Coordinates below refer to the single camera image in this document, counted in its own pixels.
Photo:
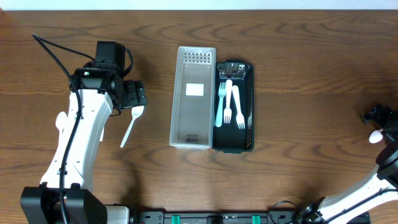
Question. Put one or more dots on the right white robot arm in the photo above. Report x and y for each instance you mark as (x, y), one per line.
(378, 187)

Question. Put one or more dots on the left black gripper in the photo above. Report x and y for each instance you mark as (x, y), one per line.
(134, 94)

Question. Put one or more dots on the black perforated plastic basket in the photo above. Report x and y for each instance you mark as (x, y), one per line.
(229, 138)

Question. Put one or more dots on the grey perforated plastic basket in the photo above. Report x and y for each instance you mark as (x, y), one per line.
(192, 118)

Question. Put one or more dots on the mint green plastic fork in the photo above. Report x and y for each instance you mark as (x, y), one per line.
(219, 113)

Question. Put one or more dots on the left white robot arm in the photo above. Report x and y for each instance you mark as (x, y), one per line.
(64, 193)

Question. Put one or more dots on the white plastic fork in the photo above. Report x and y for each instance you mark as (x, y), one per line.
(239, 117)
(227, 110)

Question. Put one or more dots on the white plastic spoon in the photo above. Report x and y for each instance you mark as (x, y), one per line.
(61, 121)
(132, 124)
(102, 134)
(376, 136)

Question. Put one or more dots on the white paper label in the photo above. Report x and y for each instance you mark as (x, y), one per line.
(194, 89)

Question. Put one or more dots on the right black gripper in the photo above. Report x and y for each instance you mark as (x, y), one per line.
(374, 115)

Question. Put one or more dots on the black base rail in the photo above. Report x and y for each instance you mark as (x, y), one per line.
(216, 218)

